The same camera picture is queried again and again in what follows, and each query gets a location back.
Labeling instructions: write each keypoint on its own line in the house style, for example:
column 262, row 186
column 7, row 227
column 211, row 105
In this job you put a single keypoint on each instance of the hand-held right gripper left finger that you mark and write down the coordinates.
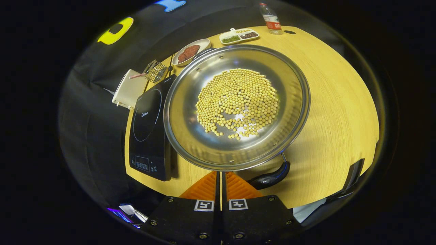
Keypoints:
column 184, row 217

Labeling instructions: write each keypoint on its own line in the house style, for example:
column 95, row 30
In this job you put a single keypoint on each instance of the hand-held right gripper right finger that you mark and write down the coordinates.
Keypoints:
column 259, row 217

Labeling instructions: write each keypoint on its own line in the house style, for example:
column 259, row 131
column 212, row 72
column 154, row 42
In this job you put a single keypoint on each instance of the black induction cooktop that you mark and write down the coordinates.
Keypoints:
column 150, row 143

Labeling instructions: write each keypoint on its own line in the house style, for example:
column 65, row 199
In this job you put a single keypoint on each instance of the white paper sheet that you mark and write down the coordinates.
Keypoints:
column 127, row 209

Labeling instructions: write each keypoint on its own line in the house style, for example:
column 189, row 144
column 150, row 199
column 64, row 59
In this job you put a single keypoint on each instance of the black chair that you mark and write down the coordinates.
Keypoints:
column 354, row 173

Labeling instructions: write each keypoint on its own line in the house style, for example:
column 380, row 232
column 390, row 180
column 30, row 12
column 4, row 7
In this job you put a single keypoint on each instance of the pile of yellow soybeans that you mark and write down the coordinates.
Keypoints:
column 238, row 98

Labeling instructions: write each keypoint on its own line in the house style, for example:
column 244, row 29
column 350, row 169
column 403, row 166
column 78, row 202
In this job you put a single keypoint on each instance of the black backdrop cloth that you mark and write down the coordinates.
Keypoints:
column 95, row 119

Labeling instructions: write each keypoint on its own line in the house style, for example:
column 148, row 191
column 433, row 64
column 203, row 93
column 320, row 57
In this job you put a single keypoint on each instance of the white toaster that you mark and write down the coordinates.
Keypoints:
column 127, row 92

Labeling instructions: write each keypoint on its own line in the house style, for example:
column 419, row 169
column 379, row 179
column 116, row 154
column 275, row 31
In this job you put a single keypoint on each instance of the pink striped stick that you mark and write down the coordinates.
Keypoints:
column 137, row 76

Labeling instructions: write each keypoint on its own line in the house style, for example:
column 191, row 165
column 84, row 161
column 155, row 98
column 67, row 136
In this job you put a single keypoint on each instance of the red meat patty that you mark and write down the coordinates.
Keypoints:
column 183, row 57
column 192, row 50

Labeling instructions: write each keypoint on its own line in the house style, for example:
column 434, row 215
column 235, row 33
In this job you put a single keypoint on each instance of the round white plate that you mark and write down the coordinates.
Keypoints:
column 202, row 44

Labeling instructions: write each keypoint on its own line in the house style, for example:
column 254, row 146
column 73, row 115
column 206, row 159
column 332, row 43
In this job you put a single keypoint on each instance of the green mung beans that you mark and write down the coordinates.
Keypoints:
column 231, row 39

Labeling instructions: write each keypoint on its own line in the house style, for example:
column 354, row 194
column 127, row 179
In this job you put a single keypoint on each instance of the dark red beans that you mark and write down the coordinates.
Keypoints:
column 249, row 35

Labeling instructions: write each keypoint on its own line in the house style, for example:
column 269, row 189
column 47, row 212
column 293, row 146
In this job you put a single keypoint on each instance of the white divided dish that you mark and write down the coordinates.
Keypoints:
column 224, row 34

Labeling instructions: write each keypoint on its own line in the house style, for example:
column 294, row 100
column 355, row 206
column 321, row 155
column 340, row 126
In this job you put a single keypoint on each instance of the small portion of yellow beans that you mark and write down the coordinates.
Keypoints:
column 243, row 31

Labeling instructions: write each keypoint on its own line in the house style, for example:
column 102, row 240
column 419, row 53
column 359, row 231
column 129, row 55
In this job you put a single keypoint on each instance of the clear plastic water bottle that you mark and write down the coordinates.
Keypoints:
column 272, row 22

